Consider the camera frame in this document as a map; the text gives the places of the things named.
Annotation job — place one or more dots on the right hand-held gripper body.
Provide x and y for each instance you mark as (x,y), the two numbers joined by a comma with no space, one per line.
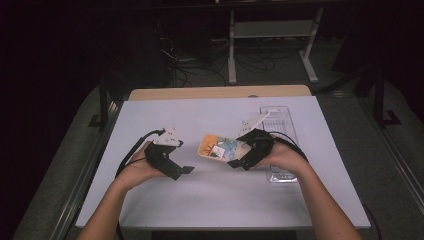
(261,146)

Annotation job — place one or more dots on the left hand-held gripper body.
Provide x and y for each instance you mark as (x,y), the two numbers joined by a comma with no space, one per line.
(158,160)

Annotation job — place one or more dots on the clear plastic packaging box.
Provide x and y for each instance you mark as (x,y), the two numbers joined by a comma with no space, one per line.
(283,125)

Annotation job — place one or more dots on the person's left hand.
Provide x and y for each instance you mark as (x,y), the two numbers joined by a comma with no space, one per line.
(135,170)

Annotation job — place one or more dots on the person's right hand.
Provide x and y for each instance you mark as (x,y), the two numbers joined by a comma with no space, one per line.
(286,156)

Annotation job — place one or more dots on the beige wooden table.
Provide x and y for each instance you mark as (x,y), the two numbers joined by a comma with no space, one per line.
(216,91)

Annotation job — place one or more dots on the black metal stand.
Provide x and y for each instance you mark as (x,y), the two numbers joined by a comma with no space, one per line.
(104,103)
(379,96)

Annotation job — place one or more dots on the white metal shelf stand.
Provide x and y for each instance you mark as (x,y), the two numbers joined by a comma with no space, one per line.
(273,29)

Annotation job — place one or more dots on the grey aluminium rail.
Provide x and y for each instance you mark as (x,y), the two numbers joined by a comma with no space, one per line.
(400,166)
(71,206)

